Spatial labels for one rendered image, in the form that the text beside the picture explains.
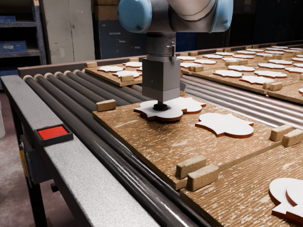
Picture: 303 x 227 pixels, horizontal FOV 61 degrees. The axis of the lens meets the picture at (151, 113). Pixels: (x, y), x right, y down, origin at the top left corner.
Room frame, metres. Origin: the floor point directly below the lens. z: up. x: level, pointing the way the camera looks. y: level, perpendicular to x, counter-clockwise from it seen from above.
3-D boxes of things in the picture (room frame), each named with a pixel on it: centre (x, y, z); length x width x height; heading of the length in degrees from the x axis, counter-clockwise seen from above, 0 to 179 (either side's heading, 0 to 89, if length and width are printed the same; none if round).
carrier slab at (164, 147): (0.63, -0.08, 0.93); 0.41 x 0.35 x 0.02; 32
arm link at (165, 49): (0.68, -0.03, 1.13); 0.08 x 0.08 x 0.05
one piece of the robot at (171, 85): (0.69, -0.04, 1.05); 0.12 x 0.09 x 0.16; 132
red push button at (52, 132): (0.58, 0.24, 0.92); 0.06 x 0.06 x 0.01; 35
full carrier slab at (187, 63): (1.55, -0.22, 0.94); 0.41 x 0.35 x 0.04; 34
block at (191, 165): (0.39, -0.07, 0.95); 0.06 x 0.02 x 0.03; 122
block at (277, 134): (0.53, -0.30, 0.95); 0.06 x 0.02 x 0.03; 122
